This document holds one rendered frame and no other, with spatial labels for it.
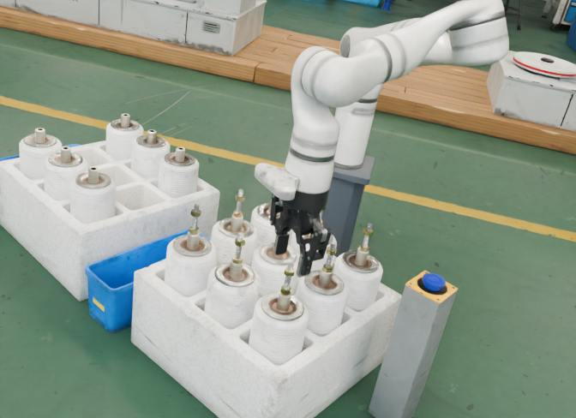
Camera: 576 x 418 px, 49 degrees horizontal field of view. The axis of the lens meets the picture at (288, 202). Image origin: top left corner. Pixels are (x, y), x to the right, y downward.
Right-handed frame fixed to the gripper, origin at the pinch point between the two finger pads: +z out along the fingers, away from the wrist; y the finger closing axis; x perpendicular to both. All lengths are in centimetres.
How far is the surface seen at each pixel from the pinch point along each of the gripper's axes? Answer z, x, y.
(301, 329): 12.2, -1.3, -4.5
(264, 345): 15.8, 4.2, -2.2
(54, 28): 30, -28, 249
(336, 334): 17.4, -11.1, -3.3
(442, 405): 35, -35, -14
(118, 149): 15, 1, 78
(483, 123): 31, -175, 100
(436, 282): 2.4, -22.8, -12.3
